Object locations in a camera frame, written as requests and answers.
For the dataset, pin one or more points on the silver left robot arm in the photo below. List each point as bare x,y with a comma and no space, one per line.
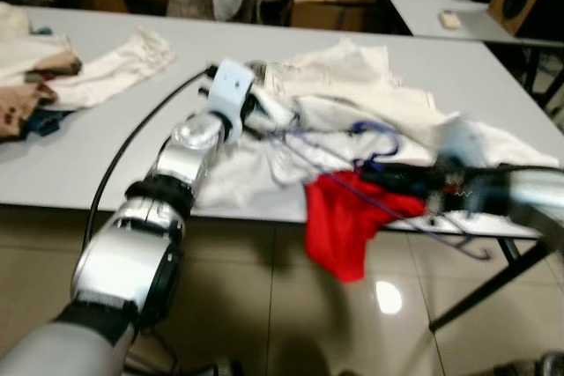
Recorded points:
132,253

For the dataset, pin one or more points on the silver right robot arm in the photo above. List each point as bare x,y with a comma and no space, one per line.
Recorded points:
529,195

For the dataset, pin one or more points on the red garment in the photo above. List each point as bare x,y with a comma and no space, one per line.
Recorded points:
344,231

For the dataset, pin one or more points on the cream garment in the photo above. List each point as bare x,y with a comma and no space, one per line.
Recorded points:
352,72

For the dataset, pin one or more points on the cardboard box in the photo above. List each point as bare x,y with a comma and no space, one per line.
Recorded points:
335,8

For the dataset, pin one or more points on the black table leg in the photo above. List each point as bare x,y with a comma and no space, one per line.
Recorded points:
489,283

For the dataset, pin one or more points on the beige remote control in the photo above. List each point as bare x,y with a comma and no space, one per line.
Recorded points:
451,19

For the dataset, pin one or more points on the dark blue garment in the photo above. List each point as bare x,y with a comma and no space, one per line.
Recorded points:
44,123

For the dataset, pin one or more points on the brown garment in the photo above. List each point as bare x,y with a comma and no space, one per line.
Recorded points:
22,112

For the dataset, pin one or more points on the beige folded garment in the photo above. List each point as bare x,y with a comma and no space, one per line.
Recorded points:
26,46

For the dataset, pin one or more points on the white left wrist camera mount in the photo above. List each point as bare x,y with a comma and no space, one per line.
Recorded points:
231,85

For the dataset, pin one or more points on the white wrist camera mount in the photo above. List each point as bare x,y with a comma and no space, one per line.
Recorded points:
231,85
458,138

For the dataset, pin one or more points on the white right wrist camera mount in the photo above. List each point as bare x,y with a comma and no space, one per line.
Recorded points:
458,138

